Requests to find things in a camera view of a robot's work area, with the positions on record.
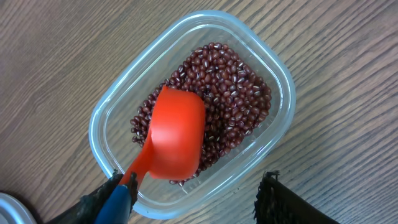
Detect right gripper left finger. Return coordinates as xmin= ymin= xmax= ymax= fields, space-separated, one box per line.
xmin=47 ymin=170 xmax=139 ymax=224

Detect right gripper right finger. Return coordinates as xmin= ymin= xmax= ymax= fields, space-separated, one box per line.
xmin=253 ymin=170 xmax=337 ymax=224

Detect orange measuring scoop blue handle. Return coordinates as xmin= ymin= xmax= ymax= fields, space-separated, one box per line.
xmin=95 ymin=86 xmax=206 ymax=223

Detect white digital kitchen scale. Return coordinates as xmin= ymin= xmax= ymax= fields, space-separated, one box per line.
xmin=1 ymin=193 xmax=37 ymax=224

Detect clear plastic container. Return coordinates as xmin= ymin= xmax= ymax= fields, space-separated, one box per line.
xmin=88 ymin=10 xmax=296 ymax=220

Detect red adzuki beans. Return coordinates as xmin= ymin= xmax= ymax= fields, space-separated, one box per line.
xmin=130 ymin=42 xmax=272 ymax=177

